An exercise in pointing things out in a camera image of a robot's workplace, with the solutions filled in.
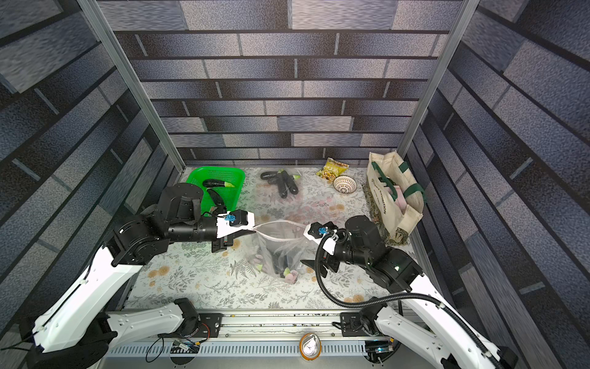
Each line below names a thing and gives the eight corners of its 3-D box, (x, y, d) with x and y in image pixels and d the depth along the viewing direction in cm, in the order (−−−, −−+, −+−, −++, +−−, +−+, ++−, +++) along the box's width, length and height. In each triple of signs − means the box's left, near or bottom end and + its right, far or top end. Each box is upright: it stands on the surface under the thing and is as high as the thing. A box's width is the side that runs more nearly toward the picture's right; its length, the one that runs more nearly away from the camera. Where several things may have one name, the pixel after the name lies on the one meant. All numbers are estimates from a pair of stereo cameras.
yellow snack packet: (315, 173, 116) (316, 170, 114) (329, 160, 123) (330, 156, 121) (333, 183, 112) (334, 180, 110) (347, 168, 119) (347, 165, 117)
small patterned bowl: (334, 194, 110) (335, 189, 107) (332, 180, 116) (333, 175, 113) (356, 195, 110) (358, 189, 107) (353, 180, 116) (354, 175, 113)
